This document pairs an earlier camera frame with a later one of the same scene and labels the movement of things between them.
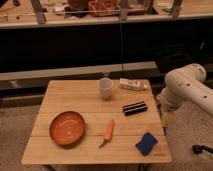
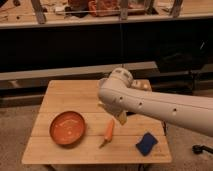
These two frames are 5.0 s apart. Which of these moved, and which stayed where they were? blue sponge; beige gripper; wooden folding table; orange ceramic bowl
Moved: beige gripper
Stayed: wooden folding table; blue sponge; orange ceramic bowl
